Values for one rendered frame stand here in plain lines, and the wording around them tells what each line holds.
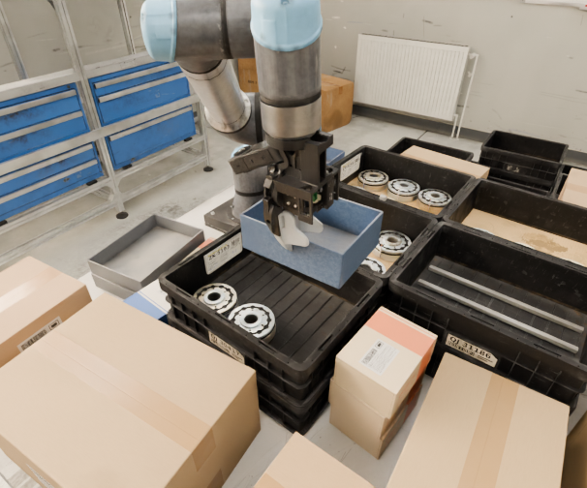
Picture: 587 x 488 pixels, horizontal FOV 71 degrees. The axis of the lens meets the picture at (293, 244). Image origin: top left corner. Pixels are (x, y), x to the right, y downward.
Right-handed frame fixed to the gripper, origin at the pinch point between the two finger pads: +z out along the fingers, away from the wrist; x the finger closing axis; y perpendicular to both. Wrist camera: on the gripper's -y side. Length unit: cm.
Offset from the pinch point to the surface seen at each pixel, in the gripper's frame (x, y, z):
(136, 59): 114, -197, 30
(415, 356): 5.2, 22.5, 20.6
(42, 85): 55, -196, 27
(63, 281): -18, -56, 25
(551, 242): 72, 37, 36
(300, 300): 12.1, -7.4, 31.0
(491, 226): 70, 21, 36
